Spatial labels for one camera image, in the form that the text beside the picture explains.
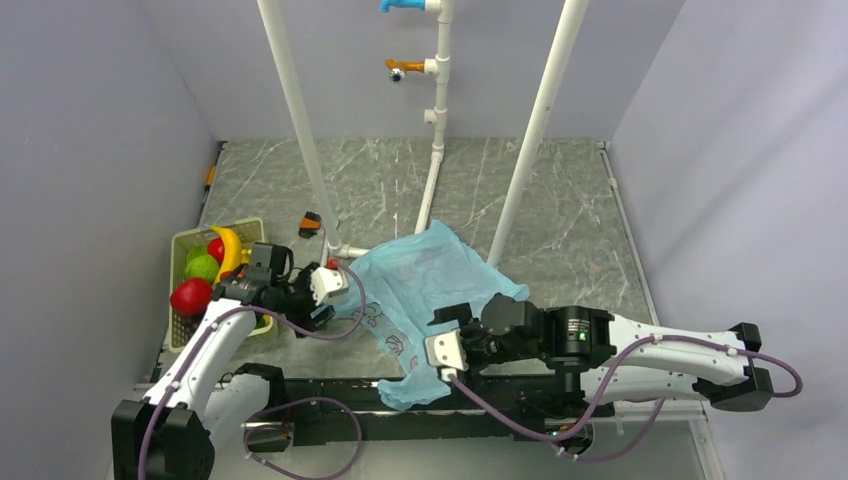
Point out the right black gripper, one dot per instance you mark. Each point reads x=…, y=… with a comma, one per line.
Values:
x=463, y=312

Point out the orange handled tool at wall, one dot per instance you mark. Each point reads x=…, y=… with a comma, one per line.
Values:
x=210, y=177

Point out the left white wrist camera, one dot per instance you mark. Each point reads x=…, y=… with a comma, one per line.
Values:
x=328, y=283

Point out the pale green fruit basket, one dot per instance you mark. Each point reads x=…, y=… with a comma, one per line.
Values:
x=249, y=230

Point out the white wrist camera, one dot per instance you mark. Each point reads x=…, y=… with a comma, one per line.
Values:
x=328, y=283
x=446, y=354

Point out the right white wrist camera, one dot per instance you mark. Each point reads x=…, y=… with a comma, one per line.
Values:
x=446, y=354

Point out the green fake fruit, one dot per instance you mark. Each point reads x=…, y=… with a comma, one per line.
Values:
x=200, y=264

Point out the yellow fake banana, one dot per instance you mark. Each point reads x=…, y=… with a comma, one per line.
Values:
x=232, y=250

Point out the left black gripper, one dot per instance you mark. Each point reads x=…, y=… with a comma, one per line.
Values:
x=304, y=319

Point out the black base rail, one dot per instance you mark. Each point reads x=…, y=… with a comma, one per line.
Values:
x=315, y=412

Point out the red fake apple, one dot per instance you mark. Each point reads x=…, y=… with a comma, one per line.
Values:
x=191, y=297

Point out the small orange black object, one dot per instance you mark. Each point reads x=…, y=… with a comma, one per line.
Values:
x=310, y=225

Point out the light blue plastic bag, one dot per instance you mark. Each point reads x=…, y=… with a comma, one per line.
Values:
x=400, y=285

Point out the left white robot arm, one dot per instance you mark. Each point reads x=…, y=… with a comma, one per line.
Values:
x=175, y=429

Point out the small red fake fruit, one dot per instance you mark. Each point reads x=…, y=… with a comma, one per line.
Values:
x=216, y=249

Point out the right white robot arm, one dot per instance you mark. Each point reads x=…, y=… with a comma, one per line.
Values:
x=596, y=357

